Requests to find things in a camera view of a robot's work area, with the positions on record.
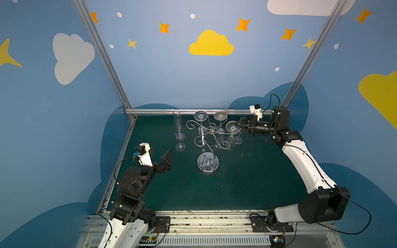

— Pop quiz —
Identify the clear wine glass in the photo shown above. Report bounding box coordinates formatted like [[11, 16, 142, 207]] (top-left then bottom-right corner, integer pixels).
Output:
[[226, 120, 241, 151], [174, 119, 186, 152], [173, 110, 186, 141], [214, 112, 227, 134], [194, 111, 208, 132], [235, 117, 248, 145]]

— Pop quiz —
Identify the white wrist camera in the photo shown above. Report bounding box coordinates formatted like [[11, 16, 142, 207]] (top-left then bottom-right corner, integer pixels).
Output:
[[249, 104, 263, 121], [133, 143, 153, 167]]

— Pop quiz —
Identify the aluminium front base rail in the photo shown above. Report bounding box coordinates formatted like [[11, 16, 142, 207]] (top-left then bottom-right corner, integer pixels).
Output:
[[77, 210, 344, 248]]

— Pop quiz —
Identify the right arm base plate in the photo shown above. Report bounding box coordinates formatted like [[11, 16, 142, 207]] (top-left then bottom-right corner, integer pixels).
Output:
[[249, 213, 294, 233]]

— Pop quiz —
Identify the green circuit board left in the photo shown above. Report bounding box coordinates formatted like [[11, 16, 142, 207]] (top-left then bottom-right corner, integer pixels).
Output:
[[139, 236, 158, 246]]

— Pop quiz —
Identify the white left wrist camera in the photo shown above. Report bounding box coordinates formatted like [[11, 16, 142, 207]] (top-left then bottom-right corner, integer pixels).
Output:
[[133, 143, 153, 167]]

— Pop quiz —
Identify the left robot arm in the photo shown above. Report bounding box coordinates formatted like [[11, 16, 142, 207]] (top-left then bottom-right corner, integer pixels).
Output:
[[98, 145, 172, 248]]

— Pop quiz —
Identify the green circuit board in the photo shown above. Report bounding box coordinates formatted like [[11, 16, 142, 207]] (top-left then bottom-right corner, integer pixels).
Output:
[[139, 236, 158, 246], [269, 236, 286, 248]]

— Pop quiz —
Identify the aluminium frame post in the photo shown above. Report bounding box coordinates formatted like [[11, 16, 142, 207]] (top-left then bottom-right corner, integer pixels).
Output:
[[72, 0, 137, 122], [281, 0, 347, 107]]

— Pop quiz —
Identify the aluminium right frame post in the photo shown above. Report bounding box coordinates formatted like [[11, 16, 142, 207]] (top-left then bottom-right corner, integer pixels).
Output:
[[281, 0, 347, 107]]

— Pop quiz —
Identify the chrome wine glass rack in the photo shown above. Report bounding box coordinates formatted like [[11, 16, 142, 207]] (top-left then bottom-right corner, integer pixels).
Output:
[[186, 114, 230, 174]]

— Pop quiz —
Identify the aluminium back frame rail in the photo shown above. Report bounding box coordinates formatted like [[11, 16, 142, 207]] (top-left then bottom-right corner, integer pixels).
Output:
[[124, 108, 287, 116]]

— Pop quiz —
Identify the green circuit board right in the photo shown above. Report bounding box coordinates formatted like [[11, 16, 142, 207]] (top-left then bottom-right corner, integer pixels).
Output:
[[269, 236, 286, 248]]

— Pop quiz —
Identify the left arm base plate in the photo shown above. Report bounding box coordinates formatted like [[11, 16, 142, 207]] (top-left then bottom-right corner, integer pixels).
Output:
[[151, 216, 171, 233]]

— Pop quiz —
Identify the aluminium left frame post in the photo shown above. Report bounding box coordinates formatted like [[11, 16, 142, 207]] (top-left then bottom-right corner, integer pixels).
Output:
[[72, 0, 137, 122]]

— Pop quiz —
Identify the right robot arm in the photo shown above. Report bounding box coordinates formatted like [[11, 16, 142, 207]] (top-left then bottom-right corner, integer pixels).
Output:
[[235, 104, 350, 227]]

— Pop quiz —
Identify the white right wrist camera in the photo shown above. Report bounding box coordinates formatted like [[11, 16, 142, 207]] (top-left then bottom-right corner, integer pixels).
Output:
[[249, 104, 263, 121]]

